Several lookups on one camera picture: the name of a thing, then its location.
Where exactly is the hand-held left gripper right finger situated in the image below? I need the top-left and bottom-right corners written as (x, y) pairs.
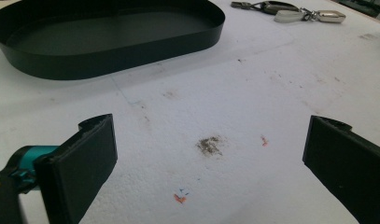
top-left (303, 115), bottom-right (380, 224)

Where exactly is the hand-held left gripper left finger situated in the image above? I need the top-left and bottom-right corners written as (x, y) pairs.
top-left (9, 113), bottom-right (119, 224)

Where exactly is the black oval tray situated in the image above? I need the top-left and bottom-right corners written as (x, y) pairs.
top-left (0, 0), bottom-right (226, 81)

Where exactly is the silver and white keychain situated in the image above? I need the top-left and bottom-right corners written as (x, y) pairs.
top-left (274, 8), bottom-right (346, 24)

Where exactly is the white foam mat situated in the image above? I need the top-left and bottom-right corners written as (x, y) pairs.
top-left (0, 0), bottom-right (380, 224)

